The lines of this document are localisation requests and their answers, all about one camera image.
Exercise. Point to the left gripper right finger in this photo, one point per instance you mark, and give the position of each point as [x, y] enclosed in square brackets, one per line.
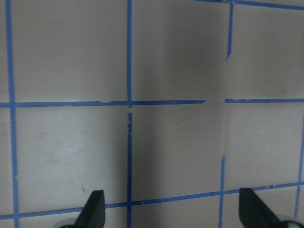
[254, 213]

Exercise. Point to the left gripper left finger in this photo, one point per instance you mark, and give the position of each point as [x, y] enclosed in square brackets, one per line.
[93, 213]

